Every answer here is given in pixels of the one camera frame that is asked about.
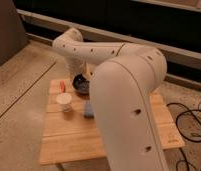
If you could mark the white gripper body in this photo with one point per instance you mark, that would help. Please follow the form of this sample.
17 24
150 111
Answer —
77 67

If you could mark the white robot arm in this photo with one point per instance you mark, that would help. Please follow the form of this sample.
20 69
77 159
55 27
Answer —
120 88

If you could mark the dark blue bowl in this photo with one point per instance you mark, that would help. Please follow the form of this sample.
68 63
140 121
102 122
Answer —
81 84

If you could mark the orange marker pen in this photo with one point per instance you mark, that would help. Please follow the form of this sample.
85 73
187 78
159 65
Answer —
62 86

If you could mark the white paper cup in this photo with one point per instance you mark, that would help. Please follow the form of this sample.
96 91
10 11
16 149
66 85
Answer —
64 100

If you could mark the blue rectangular block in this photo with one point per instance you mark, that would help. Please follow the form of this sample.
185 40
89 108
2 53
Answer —
88 112

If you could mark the wooden board table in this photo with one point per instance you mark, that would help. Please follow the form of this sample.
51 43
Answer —
69 137

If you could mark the grey cabinet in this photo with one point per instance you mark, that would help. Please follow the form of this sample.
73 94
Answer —
13 37

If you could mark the white window sill rail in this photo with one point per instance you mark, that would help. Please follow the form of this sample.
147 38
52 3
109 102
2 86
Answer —
173 54

